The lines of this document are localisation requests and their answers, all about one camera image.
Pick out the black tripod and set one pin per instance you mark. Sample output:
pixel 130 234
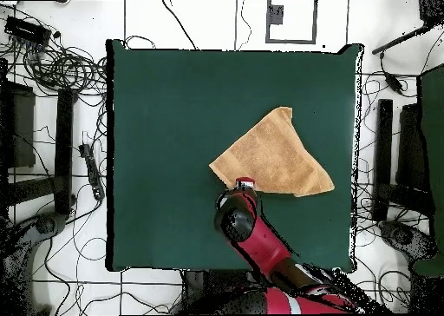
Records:
pixel 432 10

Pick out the grey stand base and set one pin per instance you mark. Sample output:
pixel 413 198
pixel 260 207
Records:
pixel 402 236
pixel 45 224

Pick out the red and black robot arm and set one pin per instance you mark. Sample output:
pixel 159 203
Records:
pixel 256 236

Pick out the orange terry towel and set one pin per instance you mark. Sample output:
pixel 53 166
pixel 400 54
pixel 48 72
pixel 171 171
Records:
pixel 274 152

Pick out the black power adapter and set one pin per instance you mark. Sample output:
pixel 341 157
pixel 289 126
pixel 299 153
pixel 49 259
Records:
pixel 393 81

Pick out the grey square frame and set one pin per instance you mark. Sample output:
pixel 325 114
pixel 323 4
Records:
pixel 291 41

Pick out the black stand bar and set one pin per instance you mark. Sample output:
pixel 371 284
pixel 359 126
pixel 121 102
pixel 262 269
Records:
pixel 384 139
pixel 64 149

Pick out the black power strip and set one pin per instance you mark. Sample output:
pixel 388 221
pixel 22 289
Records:
pixel 92 170

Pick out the dark box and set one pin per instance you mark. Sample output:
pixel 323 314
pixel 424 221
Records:
pixel 20 128
pixel 411 146

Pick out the dark green tablecloth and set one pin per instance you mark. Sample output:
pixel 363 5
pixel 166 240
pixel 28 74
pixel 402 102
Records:
pixel 173 121

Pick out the black network switch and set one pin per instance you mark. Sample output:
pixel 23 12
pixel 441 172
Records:
pixel 27 31

